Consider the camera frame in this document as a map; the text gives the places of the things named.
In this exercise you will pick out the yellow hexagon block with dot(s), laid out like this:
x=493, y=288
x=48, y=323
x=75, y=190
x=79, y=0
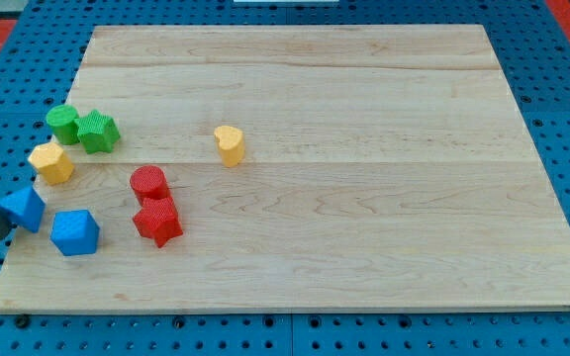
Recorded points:
x=51, y=162

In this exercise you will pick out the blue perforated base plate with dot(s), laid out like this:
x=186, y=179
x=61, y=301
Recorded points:
x=37, y=65

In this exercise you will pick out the green star block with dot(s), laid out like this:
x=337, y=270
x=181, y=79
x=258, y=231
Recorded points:
x=97, y=132

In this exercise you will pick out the yellow heart block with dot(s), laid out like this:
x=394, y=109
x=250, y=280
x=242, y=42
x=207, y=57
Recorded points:
x=230, y=145

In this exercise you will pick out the blue triangle block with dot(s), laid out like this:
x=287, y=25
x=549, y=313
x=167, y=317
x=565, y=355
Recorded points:
x=24, y=208

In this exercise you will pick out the red cylinder block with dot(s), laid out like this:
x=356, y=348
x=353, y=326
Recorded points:
x=149, y=182

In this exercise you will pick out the blue cube block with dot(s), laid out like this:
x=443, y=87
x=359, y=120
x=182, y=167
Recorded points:
x=75, y=232

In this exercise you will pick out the wooden board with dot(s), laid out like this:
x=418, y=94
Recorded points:
x=387, y=169

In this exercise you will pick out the red star block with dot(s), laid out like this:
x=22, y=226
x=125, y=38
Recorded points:
x=158, y=219

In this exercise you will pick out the green cylinder block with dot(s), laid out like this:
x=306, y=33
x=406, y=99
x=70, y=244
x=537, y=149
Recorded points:
x=62, y=121

